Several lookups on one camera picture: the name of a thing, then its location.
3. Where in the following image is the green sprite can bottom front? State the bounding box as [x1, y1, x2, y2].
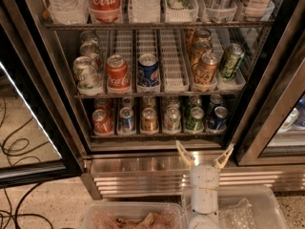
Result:
[185, 107, 204, 133]

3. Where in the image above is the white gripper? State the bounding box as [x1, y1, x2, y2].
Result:
[175, 140, 234, 214]

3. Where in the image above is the white green can middle shelf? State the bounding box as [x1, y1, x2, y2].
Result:
[73, 56, 99, 90]

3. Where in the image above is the blue pepsi can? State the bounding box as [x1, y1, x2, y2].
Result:
[208, 106, 229, 130]
[207, 94, 223, 115]

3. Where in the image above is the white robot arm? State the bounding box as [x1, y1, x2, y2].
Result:
[175, 140, 234, 229]

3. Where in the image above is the blue pepsi can middle shelf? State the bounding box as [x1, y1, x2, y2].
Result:
[137, 53, 159, 87]

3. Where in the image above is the red coke can bottom front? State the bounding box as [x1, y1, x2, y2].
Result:
[92, 109, 113, 135]

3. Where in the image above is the clear water bottle top centre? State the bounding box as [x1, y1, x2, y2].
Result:
[129, 0, 161, 23]

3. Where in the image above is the blue white can bottom front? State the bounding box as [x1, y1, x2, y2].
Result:
[120, 107, 135, 133]

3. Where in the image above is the red coca-cola bottle top shelf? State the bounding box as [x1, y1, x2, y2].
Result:
[89, 0, 122, 23]

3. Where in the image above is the clear water bottle top left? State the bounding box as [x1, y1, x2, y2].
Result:
[48, 0, 89, 25]

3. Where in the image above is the clear plastic bin left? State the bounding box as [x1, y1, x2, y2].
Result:
[79, 201, 187, 229]

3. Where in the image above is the clear plastic bin right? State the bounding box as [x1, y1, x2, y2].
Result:
[181, 185, 289, 229]

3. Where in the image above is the orange can middle front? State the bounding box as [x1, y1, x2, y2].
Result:
[194, 52, 220, 85]

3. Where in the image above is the glass fridge door left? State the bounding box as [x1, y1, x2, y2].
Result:
[0, 0, 84, 188]

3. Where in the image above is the empty white can tray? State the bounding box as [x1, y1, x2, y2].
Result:
[159, 30, 190, 93]

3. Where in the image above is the red coca-cola can middle shelf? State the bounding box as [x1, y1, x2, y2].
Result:
[106, 54, 131, 89]

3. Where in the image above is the clear water bottle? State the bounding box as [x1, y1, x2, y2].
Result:
[48, 0, 89, 25]
[129, 0, 161, 23]

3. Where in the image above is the blue pepsi can bottom front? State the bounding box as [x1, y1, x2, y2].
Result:
[208, 106, 229, 130]

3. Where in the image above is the green can middle right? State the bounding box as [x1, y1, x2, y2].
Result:
[218, 43, 245, 80]

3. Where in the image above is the orange can bottom front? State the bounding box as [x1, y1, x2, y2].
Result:
[141, 108, 158, 134]

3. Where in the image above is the blue pepsi can bottom behind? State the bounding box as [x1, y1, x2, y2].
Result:
[207, 94, 223, 115]

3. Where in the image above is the clear plastic bin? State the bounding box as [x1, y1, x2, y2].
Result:
[79, 201, 187, 229]
[181, 185, 289, 229]

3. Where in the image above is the black floor cable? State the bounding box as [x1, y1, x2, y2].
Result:
[0, 181, 55, 229]

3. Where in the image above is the orange can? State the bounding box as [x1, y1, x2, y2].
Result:
[194, 52, 220, 85]
[141, 108, 158, 134]

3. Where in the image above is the white green can bottom front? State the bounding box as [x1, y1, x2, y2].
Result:
[163, 107, 181, 134]

